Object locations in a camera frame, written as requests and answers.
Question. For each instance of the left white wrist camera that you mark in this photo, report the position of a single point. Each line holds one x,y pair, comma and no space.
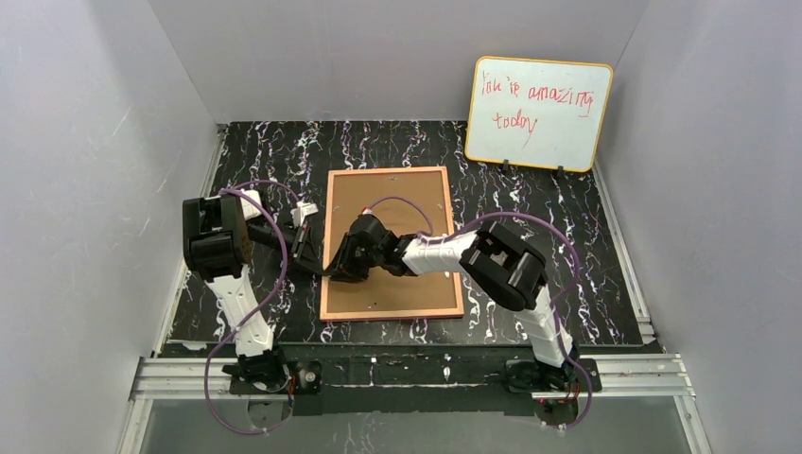
301,211

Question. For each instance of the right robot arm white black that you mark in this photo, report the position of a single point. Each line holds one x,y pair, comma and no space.
506,268

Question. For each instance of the aluminium rail at front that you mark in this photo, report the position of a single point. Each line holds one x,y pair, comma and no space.
611,375

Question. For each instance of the brown backing board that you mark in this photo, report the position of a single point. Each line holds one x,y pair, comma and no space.
407,294

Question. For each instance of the whiteboard with red writing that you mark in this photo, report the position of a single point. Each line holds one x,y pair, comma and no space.
537,113

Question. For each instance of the pink wooden photo frame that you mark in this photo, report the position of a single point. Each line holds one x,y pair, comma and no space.
326,250

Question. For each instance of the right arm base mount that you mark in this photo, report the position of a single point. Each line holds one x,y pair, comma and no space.
529,376

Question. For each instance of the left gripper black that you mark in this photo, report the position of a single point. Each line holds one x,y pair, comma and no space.
305,249

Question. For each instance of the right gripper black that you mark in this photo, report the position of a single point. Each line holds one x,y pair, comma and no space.
350,262

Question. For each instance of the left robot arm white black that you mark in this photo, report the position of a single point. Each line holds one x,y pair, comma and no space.
218,238

